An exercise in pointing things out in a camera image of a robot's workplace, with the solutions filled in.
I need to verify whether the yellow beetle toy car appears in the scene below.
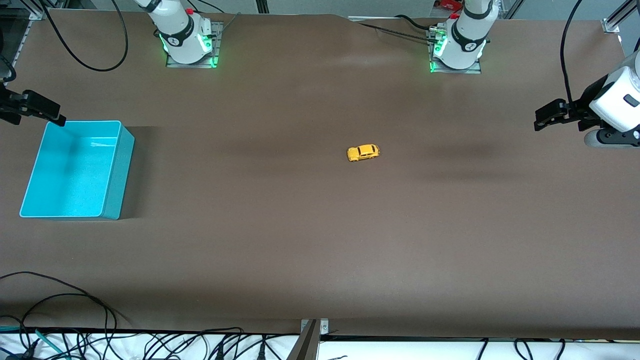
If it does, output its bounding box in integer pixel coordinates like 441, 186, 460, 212
347, 144, 381, 163

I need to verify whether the turquoise plastic bin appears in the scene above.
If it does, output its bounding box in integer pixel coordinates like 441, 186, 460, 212
19, 120, 136, 221

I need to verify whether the brown table mat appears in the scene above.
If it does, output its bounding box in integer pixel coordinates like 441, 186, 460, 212
0, 9, 640, 341

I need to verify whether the grey metal beam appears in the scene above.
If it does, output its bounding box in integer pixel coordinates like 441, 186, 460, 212
286, 320, 321, 360

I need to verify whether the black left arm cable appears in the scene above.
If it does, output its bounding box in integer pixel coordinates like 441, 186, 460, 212
560, 0, 583, 103

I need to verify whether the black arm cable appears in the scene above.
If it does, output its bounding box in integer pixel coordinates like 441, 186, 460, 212
37, 0, 129, 72
560, 0, 583, 103

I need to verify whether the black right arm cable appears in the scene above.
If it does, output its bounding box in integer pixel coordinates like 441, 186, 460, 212
37, 0, 129, 72

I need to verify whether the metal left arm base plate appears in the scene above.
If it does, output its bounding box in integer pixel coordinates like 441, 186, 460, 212
427, 27, 483, 75

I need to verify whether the long black looped cable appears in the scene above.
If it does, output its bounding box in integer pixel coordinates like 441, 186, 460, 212
0, 271, 119, 333

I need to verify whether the black base supply cable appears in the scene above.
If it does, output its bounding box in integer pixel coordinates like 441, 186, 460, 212
187, 0, 226, 13
357, 21, 436, 42
395, 14, 432, 30

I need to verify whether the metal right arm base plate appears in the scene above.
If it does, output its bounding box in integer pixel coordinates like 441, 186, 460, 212
166, 21, 223, 69

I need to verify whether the teal cable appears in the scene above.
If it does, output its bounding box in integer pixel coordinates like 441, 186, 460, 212
0, 325, 68, 360

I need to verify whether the metal corner bracket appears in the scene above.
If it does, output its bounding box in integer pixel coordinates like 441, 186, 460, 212
300, 319, 330, 335

